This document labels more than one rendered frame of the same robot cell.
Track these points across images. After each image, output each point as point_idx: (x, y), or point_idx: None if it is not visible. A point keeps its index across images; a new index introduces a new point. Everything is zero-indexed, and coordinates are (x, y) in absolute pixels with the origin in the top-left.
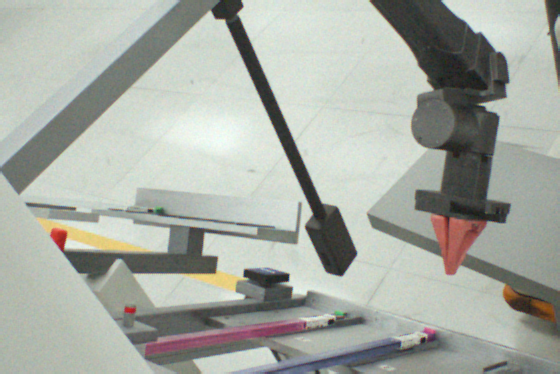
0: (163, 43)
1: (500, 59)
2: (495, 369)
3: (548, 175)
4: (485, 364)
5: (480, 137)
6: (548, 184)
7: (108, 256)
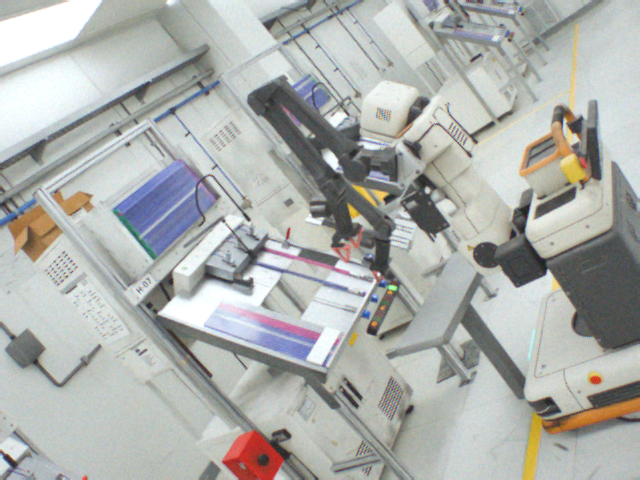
0: (213, 225)
1: (382, 228)
2: (351, 307)
3: (469, 273)
4: (357, 306)
5: (376, 248)
6: (464, 276)
7: None
